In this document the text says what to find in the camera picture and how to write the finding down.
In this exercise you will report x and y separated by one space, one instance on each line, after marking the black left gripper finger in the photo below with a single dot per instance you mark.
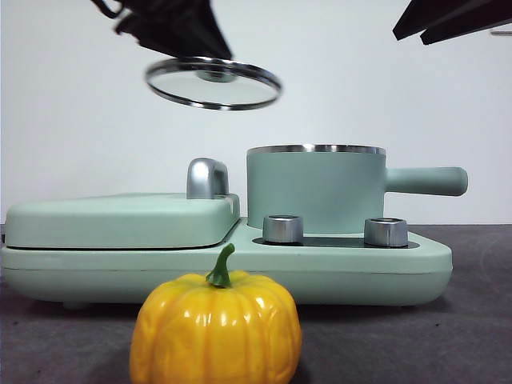
172 28
212 32

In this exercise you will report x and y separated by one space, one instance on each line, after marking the glass lid with green knob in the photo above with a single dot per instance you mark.
216 75

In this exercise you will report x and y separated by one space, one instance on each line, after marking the silver control knob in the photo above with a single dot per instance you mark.
282 230
385 232

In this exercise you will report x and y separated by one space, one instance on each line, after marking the mint green breakfast machine base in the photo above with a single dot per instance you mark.
360 276

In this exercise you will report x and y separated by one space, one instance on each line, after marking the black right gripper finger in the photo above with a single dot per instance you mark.
436 12
472 28

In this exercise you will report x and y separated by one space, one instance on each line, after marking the yellow toy pumpkin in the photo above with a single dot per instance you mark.
216 332

